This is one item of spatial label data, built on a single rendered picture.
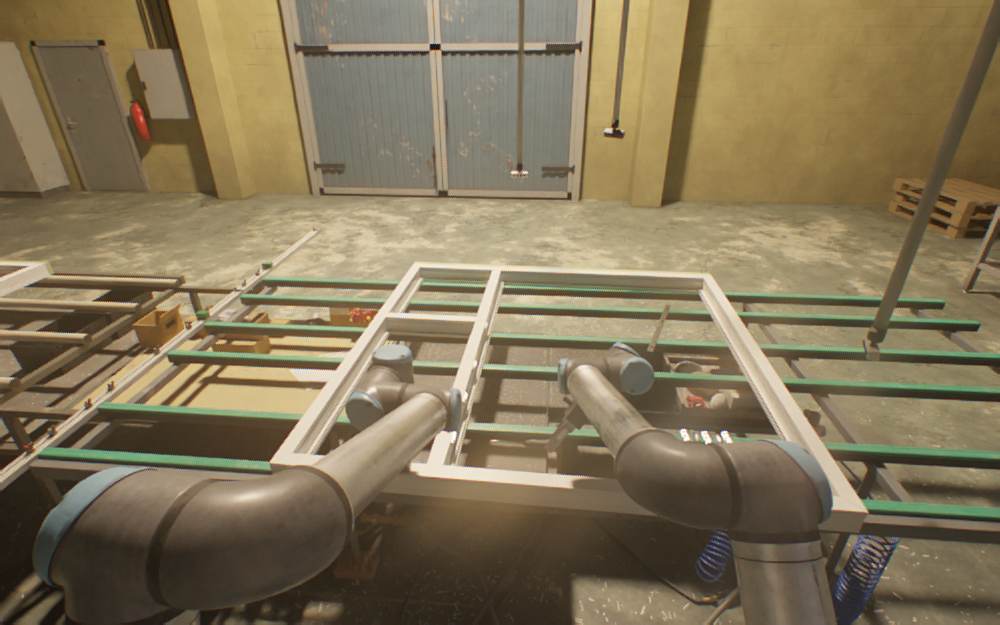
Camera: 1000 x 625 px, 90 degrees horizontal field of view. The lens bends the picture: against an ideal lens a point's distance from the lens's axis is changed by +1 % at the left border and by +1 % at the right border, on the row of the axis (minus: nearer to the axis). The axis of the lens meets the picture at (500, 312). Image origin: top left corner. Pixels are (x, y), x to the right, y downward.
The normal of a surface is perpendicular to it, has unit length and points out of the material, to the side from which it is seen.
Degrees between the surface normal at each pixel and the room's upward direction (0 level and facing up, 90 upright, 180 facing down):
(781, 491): 49
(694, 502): 71
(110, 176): 90
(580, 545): 0
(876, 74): 90
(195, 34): 90
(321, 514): 54
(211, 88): 90
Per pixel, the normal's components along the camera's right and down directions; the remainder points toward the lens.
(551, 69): -0.09, 0.45
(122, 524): -0.10, -0.52
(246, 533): 0.48, -0.41
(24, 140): 1.00, 0.04
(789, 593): -0.33, -0.26
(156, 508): -0.04, -0.78
